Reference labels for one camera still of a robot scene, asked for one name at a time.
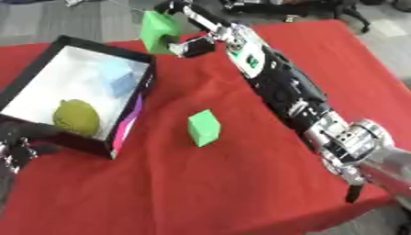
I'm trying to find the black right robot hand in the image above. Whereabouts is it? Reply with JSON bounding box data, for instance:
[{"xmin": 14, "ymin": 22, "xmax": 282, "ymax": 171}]
[{"xmin": 152, "ymin": 0, "xmax": 238, "ymax": 59}]

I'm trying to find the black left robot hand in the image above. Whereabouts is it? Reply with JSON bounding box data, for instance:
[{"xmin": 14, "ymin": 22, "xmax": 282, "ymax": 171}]
[{"xmin": 0, "ymin": 119, "xmax": 68, "ymax": 176}]

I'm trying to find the large green block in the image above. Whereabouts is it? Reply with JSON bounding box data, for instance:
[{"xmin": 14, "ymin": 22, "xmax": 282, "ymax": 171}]
[{"xmin": 139, "ymin": 9, "xmax": 183, "ymax": 55}]

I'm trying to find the black box with white inside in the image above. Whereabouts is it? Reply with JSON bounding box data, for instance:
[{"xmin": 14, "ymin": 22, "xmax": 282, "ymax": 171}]
[{"xmin": 0, "ymin": 34, "xmax": 158, "ymax": 161}]

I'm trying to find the yellow-green toy lemon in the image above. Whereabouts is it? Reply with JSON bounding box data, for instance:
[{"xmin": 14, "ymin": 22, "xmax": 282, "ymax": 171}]
[{"xmin": 51, "ymin": 98, "xmax": 103, "ymax": 138}]

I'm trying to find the small green cube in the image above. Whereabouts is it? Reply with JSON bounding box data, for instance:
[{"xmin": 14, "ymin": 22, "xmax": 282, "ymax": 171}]
[{"xmin": 186, "ymin": 108, "xmax": 224, "ymax": 148}]

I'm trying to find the light blue block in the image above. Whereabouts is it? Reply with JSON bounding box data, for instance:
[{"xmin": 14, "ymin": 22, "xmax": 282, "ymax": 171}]
[{"xmin": 99, "ymin": 59, "xmax": 143, "ymax": 98}]

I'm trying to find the black chair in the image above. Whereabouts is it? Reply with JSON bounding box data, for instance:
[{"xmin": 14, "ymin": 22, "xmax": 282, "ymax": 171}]
[{"xmin": 328, "ymin": 0, "xmax": 372, "ymax": 34}]

